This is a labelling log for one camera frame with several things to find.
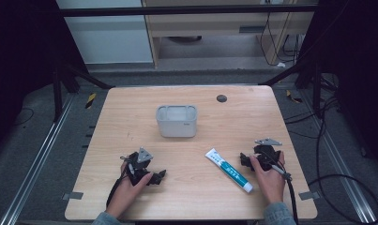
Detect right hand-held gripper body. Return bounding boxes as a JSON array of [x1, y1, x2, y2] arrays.
[[252, 137, 284, 173]]

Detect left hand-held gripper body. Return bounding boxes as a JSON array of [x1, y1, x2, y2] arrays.
[[124, 146, 155, 188]]

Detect white and teal toothpaste tube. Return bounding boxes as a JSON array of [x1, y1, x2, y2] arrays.
[[204, 147, 254, 194]]

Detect grey plastic container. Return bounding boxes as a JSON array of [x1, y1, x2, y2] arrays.
[[155, 104, 199, 139]]

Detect person's right hand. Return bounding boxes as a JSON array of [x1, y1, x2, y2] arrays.
[[249, 150, 287, 206]]

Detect person's left hand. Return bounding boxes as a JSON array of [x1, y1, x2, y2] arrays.
[[105, 158, 154, 219]]

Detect yellow black hazard tape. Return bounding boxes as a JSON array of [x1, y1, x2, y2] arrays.
[[285, 89, 303, 104], [84, 92, 98, 110]]

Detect dark curtain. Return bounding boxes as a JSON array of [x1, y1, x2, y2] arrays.
[[0, 0, 87, 158], [297, 0, 378, 176]]

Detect light wooden desk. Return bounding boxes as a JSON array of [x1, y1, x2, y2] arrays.
[[141, 0, 316, 68]]

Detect white cabinet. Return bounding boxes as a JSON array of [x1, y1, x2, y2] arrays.
[[55, 0, 155, 66]]

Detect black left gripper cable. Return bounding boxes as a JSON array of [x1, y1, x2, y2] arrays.
[[105, 155, 131, 208]]

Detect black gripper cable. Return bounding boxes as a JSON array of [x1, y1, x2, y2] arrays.
[[105, 155, 131, 208], [261, 151, 300, 225]]

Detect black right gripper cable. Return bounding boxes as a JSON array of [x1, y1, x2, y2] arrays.
[[261, 151, 300, 225]]

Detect black looped floor cable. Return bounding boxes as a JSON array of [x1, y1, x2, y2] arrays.
[[307, 115, 378, 225]]

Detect grey table edge bracket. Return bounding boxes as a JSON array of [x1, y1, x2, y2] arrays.
[[62, 191, 84, 202], [298, 190, 321, 202]]

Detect aluminium floor rail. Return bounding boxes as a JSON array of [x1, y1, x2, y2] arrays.
[[299, 89, 378, 224], [0, 92, 76, 225]]

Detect black metal frame stand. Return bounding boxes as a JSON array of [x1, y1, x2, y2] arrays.
[[51, 59, 115, 124], [258, 59, 324, 119]]

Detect black hanging desk cables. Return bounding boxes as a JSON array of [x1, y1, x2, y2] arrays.
[[259, 11, 303, 68]]

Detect thin black floor cable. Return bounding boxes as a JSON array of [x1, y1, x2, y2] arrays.
[[13, 107, 35, 128]]

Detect black horizontal frame bar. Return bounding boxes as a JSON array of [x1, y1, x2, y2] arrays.
[[58, 4, 319, 18]]

